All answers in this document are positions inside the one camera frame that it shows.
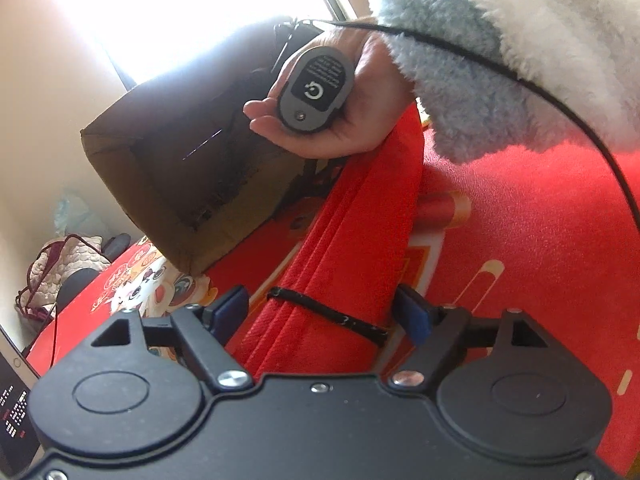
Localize brown cardboard box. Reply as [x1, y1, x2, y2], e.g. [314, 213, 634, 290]
[80, 22, 351, 276]

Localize white tablet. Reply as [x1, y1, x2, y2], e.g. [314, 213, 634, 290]
[0, 325, 43, 478]

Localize red printed table mat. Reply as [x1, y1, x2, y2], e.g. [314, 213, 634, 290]
[25, 105, 640, 480]

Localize black hair tie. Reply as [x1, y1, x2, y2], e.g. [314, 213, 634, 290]
[266, 286, 388, 346]

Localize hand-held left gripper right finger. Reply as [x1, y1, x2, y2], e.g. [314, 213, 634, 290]
[391, 284, 548, 388]

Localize person's right hand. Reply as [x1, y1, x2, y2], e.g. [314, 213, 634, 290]
[243, 27, 415, 158]

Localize window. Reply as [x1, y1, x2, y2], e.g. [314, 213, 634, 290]
[45, 0, 361, 88]

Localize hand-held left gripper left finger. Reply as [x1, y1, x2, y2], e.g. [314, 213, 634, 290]
[90, 285, 251, 393]

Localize red shopping bag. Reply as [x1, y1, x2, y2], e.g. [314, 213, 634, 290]
[237, 102, 426, 378]

